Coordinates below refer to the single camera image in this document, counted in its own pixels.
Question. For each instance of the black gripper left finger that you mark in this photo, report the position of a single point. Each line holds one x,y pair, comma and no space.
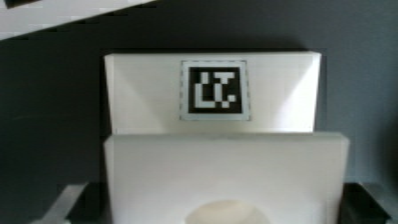
78,207

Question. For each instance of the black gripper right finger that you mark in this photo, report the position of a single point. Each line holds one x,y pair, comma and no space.
366,207

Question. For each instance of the white lamp base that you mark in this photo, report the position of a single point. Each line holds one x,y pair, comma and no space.
213,139

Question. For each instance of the white L-shaped boundary frame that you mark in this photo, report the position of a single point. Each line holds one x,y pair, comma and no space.
30,15

